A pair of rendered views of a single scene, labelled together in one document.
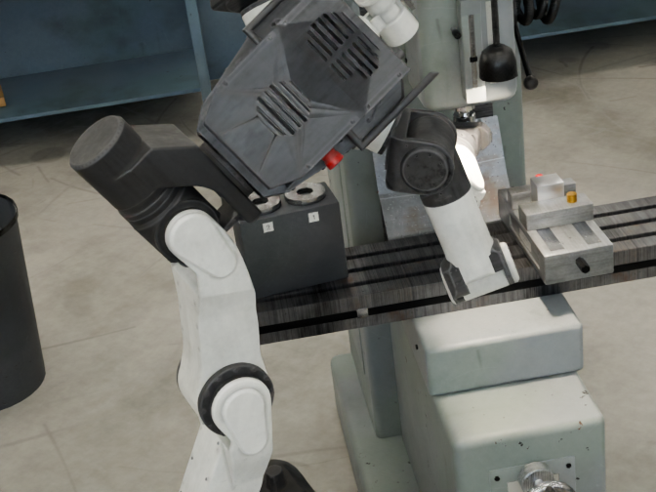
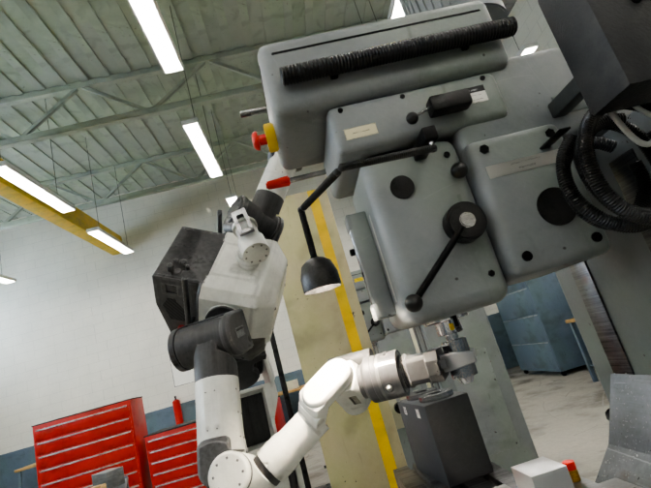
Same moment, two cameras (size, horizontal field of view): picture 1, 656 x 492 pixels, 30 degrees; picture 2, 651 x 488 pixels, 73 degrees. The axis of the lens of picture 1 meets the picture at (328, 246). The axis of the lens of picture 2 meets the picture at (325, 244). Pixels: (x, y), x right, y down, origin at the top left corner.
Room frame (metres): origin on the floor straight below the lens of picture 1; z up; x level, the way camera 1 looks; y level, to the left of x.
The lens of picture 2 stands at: (2.21, -1.17, 1.30)
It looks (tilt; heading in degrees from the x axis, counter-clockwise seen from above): 14 degrees up; 89
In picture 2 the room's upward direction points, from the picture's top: 16 degrees counter-clockwise
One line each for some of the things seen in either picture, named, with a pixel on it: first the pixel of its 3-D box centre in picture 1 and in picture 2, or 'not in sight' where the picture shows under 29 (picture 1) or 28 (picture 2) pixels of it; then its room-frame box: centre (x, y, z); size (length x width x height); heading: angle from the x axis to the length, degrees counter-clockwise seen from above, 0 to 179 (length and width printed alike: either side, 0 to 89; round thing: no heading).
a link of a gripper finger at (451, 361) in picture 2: not in sight; (457, 360); (2.40, -0.35, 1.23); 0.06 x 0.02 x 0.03; 162
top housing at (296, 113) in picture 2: not in sight; (375, 91); (2.43, -0.32, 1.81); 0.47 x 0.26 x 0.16; 4
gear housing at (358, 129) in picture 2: not in sight; (406, 141); (2.45, -0.32, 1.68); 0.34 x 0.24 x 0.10; 4
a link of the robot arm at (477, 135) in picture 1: (458, 146); (412, 371); (2.32, -0.29, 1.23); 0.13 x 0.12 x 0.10; 72
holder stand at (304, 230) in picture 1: (288, 237); (440, 430); (2.40, 0.08, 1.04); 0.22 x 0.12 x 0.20; 101
